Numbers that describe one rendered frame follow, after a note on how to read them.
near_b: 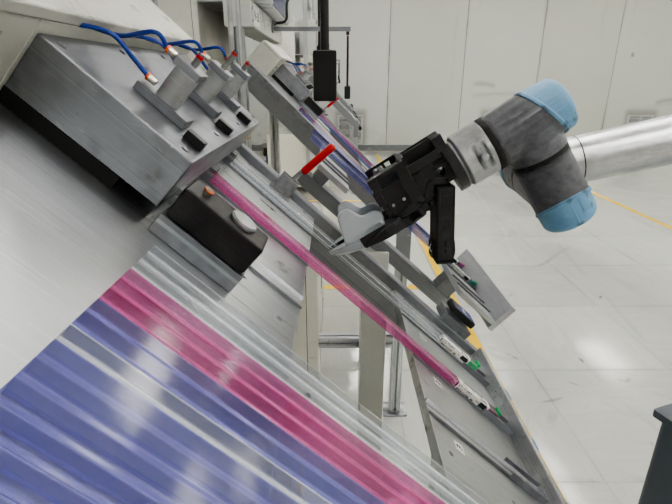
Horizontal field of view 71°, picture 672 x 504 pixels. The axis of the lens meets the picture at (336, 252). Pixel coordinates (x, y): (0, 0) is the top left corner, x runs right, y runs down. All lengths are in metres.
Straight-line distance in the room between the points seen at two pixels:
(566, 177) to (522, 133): 0.08
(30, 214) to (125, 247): 0.06
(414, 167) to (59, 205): 0.43
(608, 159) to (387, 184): 0.36
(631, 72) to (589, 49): 0.81
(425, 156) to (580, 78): 8.43
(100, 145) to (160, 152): 0.04
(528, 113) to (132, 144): 0.46
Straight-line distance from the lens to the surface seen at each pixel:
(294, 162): 5.13
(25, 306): 0.28
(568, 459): 1.86
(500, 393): 0.79
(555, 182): 0.68
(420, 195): 0.63
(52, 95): 0.42
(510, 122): 0.65
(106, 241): 0.35
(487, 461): 0.59
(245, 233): 0.38
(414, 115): 8.26
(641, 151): 0.85
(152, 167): 0.39
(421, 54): 8.25
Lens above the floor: 1.18
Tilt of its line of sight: 20 degrees down
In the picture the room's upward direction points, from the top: straight up
